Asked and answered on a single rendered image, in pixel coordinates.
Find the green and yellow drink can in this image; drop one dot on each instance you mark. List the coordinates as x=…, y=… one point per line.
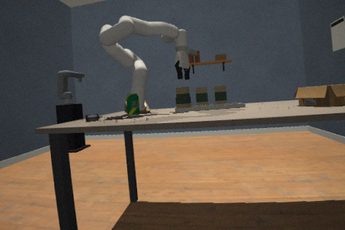
x=132, y=104

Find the open brown cardboard box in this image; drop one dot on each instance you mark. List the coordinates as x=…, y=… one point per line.
x=325, y=96

